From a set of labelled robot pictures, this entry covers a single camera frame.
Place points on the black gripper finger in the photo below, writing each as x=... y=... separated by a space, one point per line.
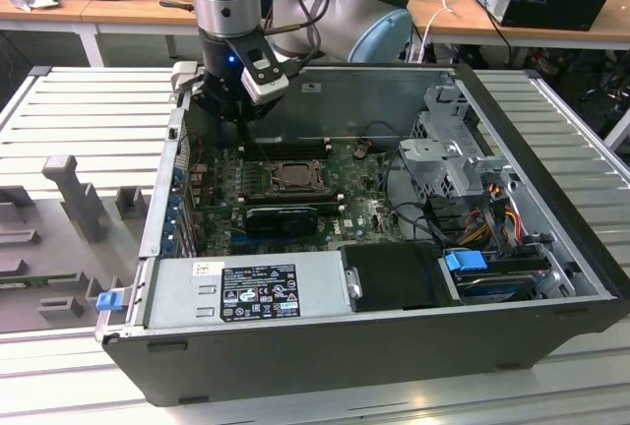
x=254 y=142
x=242 y=142

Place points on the metal locking lever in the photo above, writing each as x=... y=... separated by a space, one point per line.
x=277 y=181
x=264 y=152

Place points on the silver CPU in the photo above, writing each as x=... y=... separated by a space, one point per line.
x=298 y=175

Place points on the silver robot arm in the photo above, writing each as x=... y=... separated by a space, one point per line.
x=224 y=12

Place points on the black RAM slot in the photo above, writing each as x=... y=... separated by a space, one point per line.
x=295 y=154
x=295 y=143
x=325 y=207
x=285 y=197

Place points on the CPU socket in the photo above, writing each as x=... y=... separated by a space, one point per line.
x=272 y=189

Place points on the black graphics card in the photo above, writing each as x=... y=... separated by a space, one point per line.
x=280 y=222

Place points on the round coin battery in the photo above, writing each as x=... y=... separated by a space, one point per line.
x=359 y=151

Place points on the wooden desk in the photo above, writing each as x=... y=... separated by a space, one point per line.
x=123 y=12

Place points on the green motherboard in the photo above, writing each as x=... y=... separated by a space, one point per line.
x=364 y=218

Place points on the grey power supply unit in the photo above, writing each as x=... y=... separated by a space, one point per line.
x=172 y=292

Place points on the metal drive cage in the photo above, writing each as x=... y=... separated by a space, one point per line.
x=433 y=149

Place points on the black plastic shroud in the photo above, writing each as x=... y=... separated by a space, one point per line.
x=394 y=272

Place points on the grey parts rack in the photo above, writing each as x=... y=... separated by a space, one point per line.
x=74 y=248

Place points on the blue case latch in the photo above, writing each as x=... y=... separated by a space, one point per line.
x=109 y=301

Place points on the black PC case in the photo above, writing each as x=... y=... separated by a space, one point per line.
x=295 y=361

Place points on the blue disk carrier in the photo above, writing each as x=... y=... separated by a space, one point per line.
x=465 y=262

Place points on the green RAM stick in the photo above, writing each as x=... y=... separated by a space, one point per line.
x=29 y=281

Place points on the hard disk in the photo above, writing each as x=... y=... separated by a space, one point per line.
x=492 y=288

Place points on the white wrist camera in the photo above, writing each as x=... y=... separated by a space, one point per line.
x=266 y=85

